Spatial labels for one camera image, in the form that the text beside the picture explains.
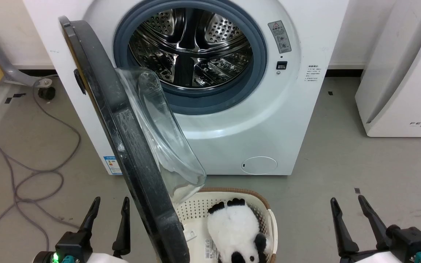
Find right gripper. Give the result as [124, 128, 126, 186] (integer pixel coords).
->
[330, 195, 421, 263]

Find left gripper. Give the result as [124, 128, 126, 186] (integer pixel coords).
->
[33, 197, 131, 263]

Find black round washing machine door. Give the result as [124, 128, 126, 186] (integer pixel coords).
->
[58, 15, 207, 263]

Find white front-load washing machine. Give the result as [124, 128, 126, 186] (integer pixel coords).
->
[23, 0, 349, 176]

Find cream plastic laundry basket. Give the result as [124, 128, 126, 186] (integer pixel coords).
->
[173, 187, 278, 263]

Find black and white panda plush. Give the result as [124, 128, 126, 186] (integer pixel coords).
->
[207, 198, 273, 263]

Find black caster wheel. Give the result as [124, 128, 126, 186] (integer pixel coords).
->
[38, 86, 56, 101]

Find white air purifier appliance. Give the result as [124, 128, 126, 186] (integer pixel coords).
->
[355, 0, 421, 138]

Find grey metal cart leg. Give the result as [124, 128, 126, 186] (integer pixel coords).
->
[0, 37, 58, 87]

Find grey floor cable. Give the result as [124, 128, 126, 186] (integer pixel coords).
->
[0, 74, 82, 259]

